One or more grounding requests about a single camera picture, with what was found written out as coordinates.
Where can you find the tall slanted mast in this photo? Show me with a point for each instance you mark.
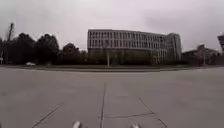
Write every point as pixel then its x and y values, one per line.
pixel 9 36

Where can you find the pale pole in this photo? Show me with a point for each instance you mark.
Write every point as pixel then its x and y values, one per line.
pixel 108 60

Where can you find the robot's own part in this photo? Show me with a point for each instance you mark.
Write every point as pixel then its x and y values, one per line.
pixel 76 124
pixel 135 126

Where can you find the low dark building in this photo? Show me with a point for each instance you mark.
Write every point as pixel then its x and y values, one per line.
pixel 201 55

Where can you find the grey paved plaza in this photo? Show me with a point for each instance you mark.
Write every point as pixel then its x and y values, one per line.
pixel 66 90

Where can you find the row of dark trees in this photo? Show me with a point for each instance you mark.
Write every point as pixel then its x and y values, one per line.
pixel 40 50

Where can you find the wide grey office building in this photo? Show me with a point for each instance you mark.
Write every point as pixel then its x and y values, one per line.
pixel 133 41

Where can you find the grass strip with kerb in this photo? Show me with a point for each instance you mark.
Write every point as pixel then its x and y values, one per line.
pixel 100 68

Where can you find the white car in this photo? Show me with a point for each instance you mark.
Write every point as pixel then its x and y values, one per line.
pixel 30 64

